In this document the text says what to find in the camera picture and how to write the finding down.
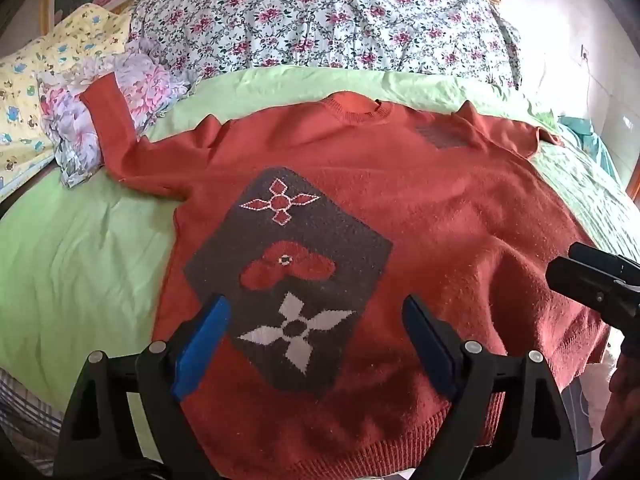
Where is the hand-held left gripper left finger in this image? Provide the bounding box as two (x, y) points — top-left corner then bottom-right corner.
(52, 294), (232, 480)

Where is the orange knitted sweater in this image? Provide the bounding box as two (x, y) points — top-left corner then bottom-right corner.
(80, 74), (612, 473)

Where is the plaid cloth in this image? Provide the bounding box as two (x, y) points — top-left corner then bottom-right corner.
(0, 367), (66, 453)

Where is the yellow printed pillow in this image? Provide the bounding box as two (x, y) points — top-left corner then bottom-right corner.
(0, 3), (133, 203)

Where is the teal cloth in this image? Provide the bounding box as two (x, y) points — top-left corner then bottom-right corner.
(557, 115), (621, 186)

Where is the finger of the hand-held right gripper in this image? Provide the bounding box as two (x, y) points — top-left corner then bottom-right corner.
(546, 257), (640, 332)
(569, 242), (640, 286)

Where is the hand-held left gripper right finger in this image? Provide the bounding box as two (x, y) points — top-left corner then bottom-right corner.
(402, 294), (578, 480)

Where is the person's right hand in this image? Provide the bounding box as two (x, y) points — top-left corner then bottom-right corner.
(601, 350), (640, 466)

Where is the pastel floral cloth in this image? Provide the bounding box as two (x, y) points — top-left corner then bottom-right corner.
(37, 37), (193, 189)

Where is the green bed sheet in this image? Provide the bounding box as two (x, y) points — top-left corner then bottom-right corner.
(0, 64), (640, 461)

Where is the white floral quilt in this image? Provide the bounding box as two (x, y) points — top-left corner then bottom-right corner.
(127, 0), (523, 92)

